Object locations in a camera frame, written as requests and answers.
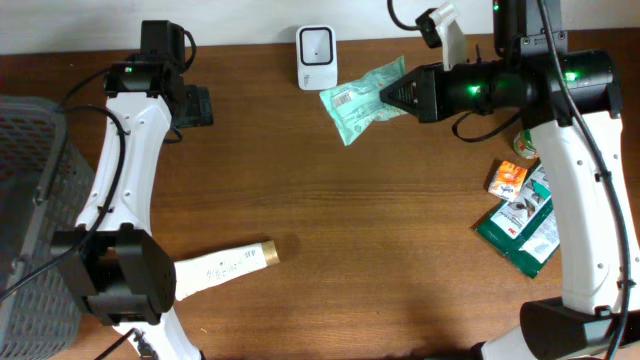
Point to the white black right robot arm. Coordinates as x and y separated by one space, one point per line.
571 104

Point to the orange small box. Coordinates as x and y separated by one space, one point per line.
507 181

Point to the light green snack packet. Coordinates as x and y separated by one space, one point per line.
355 105

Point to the green lid glass jar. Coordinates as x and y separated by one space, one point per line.
523 145

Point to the grey plastic basket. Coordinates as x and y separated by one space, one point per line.
45 183

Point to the green 3M sponge package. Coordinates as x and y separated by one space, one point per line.
524 231

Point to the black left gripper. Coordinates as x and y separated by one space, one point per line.
201 108

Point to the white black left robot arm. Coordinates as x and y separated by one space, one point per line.
110 263

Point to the white tube with gold cap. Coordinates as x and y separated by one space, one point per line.
213 269

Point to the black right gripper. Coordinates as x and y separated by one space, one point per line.
430 93

